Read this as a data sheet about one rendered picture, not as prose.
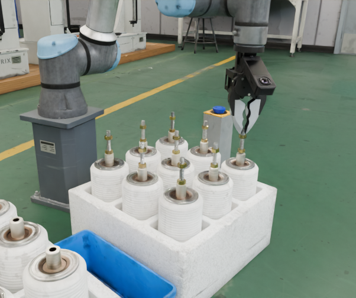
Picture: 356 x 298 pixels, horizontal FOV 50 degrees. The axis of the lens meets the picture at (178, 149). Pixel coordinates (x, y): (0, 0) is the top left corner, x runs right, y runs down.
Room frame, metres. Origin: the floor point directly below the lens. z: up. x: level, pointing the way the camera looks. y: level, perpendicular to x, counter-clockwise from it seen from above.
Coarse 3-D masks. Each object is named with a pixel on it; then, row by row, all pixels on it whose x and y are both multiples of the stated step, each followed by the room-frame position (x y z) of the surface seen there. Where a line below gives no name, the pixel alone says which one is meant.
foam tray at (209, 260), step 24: (72, 192) 0.85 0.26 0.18; (264, 192) 0.88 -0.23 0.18; (72, 216) 0.86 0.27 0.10; (96, 216) 0.79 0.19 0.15; (120, 216) 0.74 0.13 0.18; (240, 216) 0.77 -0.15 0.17; (264, 216) 0.87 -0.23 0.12; (120, 240) 0.73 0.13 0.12; (144, 240) 0.68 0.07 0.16; (168, 240) 0.66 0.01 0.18; (192, 240) 0.66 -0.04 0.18; (216, 240) 0.70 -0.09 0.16; (240, 240) 0.78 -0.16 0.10; (264, 240) 0.88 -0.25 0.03; (144, 264) 0.68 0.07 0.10; (168, 264) 0.64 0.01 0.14; (192, 264) 0.63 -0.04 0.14; (216, 264) 0.70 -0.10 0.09; (240, 264) 0.79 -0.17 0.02; (192, 288) 0.64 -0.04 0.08; (216, 288) 0.71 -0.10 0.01
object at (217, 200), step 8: (200, 184) 0.78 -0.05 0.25; (224, 184) 0.78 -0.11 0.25; (232, 184) 0.79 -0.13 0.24; (200, 192) 0.77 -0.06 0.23; (208, 192) 0.76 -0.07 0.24; (216, 192) 0.76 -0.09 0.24; (224, 192) 0.77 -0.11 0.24; (208, 200) 0.76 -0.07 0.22; (216, 200) 0.76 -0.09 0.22; (224, 200) 0.77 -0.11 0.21; (208, 208) 0.76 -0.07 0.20; (216, 208) 0.76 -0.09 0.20; (224, 208) 0.77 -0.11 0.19; (208, 216) 0.76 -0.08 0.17; (216, 216) 0.76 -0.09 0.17
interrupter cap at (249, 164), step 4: (228, 160) 0.91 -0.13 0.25; (232, 160) 0.92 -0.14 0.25; (248, 160) 0.92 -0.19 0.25; (228, 164) 0.88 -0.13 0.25; (232, 164) 0.89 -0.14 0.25; (236, 164) 0.89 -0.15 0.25; (244, 164) 0.90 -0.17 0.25; (248, 164) 0.89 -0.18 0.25; (252, 164) 0.89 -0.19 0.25; (232, 168) 0.87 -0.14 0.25; (236, 168) 0.87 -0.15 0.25; (240, 168) 0.86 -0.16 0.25; (244, 168) 0.86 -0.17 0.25; (248, 168) 0.87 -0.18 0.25; (252, 168) 0.87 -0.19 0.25
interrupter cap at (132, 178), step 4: (132, 172) 0.82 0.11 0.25; (136, 172) 0.82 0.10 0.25; (148, 172) 0.83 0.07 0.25; (152, 172) 0.82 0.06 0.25; (128, 176) 0.80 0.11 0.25; (132, 176) 0.80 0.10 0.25; (136, 176) 0.81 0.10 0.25; (148, 176) 0.81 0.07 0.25; (152, 176) 0.80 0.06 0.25; (156, 176) 0.80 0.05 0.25; (128, 180) 0.78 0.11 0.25; (132, 180) 0.78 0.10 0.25; (136, 180) 0.79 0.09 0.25; (148, 180) 0.78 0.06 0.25; (152, 180) 0.78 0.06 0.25; (156, 180) 0.78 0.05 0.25; (132, 184) 0.76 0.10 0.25; (136, 184) 0.76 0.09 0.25; (140, 184) 0.76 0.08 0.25; (144, 184) 0.76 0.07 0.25; (148, 184) 0.76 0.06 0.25
